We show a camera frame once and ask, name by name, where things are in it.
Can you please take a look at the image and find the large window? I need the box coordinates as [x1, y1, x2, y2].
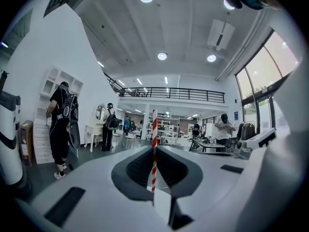
[235, 30, 300, 101]

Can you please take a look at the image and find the red white striped straw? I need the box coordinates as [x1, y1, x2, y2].
[151, 109, 158, 193]

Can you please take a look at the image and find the white black striped machine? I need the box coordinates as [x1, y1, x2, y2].
[0, 70, 26, 187]

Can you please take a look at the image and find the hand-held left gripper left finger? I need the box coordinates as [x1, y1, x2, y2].
[14, 145, 175, 232]

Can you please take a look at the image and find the glass door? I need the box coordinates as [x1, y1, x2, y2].
[242, 97, 276, 136]

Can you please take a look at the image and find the black balcony railing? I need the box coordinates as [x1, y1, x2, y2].
[103, 72, 225, 104]

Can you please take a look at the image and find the white ceiling air conditioner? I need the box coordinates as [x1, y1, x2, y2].
[207, 19, 236, 52]

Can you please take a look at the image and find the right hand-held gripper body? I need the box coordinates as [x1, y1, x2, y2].
[238, 127, 277, 160]

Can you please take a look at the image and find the black backpack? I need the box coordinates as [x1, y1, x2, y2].
[61, 94, 81, 150]

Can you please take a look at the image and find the white shelf cabinet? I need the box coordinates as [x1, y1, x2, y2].
[32, 66, 84, 165]

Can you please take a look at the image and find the dark table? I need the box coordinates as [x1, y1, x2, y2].
[189, 138, 233, 154]

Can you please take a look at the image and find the person's white shirt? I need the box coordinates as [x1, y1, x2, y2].
[235, 57, 309, 232]

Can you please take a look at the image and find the white cup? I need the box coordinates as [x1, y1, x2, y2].
[146, 186, 172, 227]

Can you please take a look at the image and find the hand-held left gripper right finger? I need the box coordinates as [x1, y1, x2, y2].
[156, 145, 252, 232]

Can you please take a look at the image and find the clothes rack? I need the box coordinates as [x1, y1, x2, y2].
[237, 120, 257, 141]

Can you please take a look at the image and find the white vanity table with mirror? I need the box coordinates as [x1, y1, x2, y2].
[84, 103, 106, 153]

